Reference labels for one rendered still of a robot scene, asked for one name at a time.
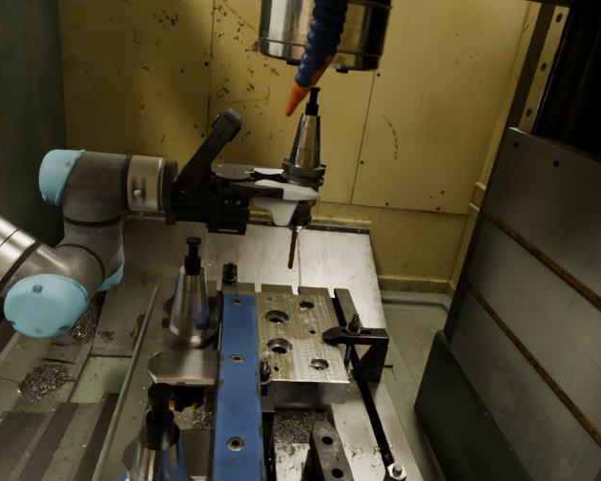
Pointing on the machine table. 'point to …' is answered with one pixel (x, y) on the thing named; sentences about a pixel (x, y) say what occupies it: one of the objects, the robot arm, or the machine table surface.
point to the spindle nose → (373, 44)
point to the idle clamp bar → (321, 455)
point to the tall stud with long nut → (395, 472)
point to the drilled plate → (291, 386)
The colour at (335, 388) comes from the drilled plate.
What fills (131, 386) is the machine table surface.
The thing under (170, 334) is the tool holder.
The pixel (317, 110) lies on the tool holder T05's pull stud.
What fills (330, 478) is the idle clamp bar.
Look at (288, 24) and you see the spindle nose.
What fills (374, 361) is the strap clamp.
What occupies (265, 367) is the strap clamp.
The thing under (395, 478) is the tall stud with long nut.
